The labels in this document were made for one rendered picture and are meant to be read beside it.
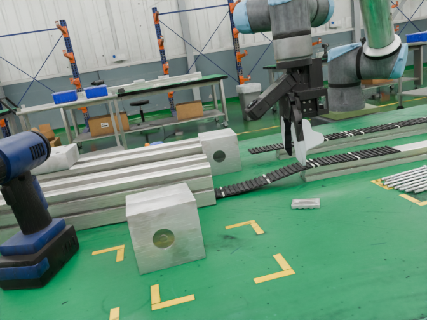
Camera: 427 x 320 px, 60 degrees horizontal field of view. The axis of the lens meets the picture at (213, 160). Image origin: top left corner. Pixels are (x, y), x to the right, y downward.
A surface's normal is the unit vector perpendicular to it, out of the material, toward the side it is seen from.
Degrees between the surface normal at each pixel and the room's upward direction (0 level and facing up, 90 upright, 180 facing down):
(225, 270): 0
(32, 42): 90
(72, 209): 90
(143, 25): 90
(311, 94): 90
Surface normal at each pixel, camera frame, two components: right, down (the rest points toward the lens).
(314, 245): -0.15, -0.95
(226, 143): 0.12, 0.25
